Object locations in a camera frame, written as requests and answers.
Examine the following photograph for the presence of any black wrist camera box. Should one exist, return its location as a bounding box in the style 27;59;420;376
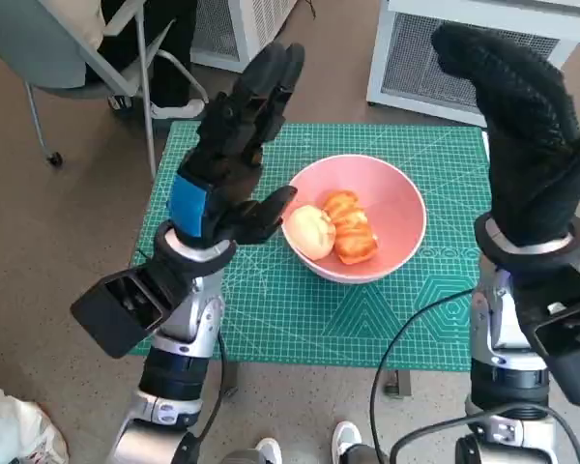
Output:
70;263;194;360
511;263;580;407

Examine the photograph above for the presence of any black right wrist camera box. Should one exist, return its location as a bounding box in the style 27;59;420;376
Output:
511;263;580;407

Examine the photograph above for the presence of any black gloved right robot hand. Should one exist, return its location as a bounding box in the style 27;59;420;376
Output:
429;22;580;247

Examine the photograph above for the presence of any long braided toy bread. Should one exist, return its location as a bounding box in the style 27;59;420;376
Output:
323;190;381;265

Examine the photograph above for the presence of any white plastic bag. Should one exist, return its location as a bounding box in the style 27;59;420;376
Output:
0;386;72;464

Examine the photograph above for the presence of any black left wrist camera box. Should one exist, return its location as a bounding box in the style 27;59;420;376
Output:
70;263;194;360

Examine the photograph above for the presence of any short black right arm cable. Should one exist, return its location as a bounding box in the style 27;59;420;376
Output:
389;403;580;464

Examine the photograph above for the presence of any person with white shoes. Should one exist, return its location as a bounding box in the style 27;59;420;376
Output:
221;419;388;464

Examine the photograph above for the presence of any long black right arm cable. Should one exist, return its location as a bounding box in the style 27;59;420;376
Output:
369;288;475;464

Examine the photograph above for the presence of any round toy bread bun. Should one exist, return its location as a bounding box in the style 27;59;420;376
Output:
288;204;337;260

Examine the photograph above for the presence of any narrow white mesh-front cabinet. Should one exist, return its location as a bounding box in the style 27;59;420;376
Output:
188;0;301;73

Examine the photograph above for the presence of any seated person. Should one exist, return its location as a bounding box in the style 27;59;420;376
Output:
43;0;209;120

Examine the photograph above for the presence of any black table leg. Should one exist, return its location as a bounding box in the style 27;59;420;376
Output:
217;362;241;400
384;369;412;400

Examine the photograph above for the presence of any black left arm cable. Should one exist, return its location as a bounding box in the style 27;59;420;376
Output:
192;333;233;444

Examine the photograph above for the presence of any green cutting mat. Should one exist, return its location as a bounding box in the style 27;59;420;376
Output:
130;121;489;372

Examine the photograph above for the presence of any grey chair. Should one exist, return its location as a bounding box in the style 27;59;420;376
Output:
0;0;209;180

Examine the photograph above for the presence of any wide white mesh-front cabinet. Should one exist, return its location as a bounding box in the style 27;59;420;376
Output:
365;0;580;128

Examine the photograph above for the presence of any black left robot hand blue tape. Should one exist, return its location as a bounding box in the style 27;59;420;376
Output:
167;42;305;250

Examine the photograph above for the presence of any pink bowl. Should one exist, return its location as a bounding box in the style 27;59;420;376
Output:
280;154;427;285

